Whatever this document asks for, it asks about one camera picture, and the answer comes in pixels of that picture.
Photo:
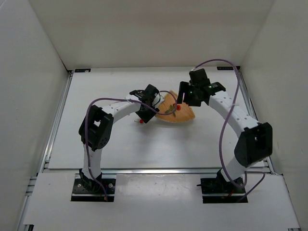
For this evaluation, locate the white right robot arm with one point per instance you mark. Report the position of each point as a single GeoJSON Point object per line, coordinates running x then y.
{"type": "Point", "coordinates": [254, 138]}

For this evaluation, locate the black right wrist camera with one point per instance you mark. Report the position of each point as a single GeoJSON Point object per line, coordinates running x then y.
{"type": "Point", "coordinates": [199, 78]}

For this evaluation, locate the cherry sprig with leaves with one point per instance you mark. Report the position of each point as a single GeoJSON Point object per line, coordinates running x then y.
{"type": "Point", "coordinates": [173, 108]}

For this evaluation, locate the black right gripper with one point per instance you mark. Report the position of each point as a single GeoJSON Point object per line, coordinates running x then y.
{"type": "Point", "coordinates": [190, 96]}

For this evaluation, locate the woven triangular fruit basket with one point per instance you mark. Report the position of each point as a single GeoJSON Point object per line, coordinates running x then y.
{"type": "Point", "coordinates": [185, 114]}

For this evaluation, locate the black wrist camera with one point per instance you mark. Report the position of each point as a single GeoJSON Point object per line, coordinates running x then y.
{"type": "Point", "coordinates": [142, 95]}
{"type": "Point", "coordinates": [199, 78]}

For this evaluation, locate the aluminium table frame rail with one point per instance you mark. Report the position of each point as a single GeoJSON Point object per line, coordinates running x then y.
{"type": "Point", "coordinates": [157, 167]}

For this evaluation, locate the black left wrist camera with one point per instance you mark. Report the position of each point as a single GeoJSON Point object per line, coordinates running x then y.
{"type": "Point", "coordinates": [142, 95]}

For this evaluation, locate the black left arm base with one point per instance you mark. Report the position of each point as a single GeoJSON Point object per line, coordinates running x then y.
{"type": "Point", "coordinates": [86, 190]}

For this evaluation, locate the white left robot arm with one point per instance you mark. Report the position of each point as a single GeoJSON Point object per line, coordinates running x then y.
{"type": "Point", "coordinates": [95, 130]}

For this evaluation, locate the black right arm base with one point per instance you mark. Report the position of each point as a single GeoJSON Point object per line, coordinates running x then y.
{"type": "Point", "coordinates": [215, 193]}

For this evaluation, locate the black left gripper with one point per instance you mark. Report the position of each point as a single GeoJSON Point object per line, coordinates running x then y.
{"type": "Point", "coordinates": [146, 113]}

